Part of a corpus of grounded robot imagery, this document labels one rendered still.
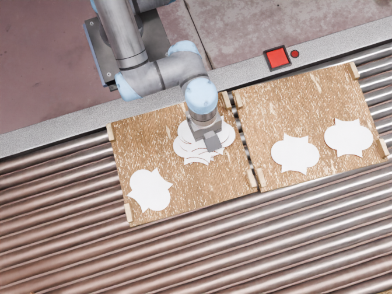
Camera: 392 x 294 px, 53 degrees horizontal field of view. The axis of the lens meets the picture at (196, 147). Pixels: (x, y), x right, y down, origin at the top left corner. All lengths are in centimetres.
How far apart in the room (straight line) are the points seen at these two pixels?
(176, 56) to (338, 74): 63
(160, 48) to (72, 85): 120
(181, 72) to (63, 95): 160
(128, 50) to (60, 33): 178
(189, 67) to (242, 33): 157
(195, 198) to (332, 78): 60
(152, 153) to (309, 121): 52
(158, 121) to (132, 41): 42
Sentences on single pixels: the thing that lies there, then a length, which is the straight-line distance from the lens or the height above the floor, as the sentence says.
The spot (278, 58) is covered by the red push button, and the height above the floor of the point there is 93.
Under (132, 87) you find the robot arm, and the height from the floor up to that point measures 129.
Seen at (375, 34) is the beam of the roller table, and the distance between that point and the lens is 154.
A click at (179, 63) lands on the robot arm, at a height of 129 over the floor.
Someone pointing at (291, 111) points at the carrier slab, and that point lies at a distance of 132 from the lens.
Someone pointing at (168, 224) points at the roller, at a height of 92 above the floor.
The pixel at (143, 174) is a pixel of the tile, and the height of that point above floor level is 95.
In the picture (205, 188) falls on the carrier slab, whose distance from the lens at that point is 124.
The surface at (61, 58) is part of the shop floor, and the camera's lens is 262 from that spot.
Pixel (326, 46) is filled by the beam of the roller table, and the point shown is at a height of 92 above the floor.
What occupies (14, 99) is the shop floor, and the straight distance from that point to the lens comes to 262.
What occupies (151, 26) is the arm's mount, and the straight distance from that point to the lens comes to 145.
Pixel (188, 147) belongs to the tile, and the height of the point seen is 97.
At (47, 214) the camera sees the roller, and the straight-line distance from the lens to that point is 135.
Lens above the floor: 216
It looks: 75 degrees down
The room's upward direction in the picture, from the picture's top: 11 degrees counter-clockwise
